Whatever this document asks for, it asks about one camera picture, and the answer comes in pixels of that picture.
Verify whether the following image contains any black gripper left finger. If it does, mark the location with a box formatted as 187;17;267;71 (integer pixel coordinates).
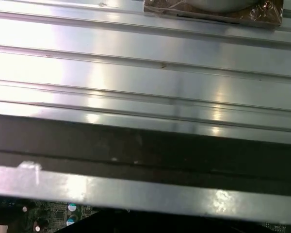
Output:
62;210;161;233

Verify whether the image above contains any black open PC case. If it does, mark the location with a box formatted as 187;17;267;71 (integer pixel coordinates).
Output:
0;113;291;223

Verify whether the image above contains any green motherboard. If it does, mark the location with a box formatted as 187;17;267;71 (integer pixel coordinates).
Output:
0;195;291;233

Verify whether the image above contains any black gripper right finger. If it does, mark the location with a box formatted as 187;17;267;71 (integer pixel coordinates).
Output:
160;213;274;233

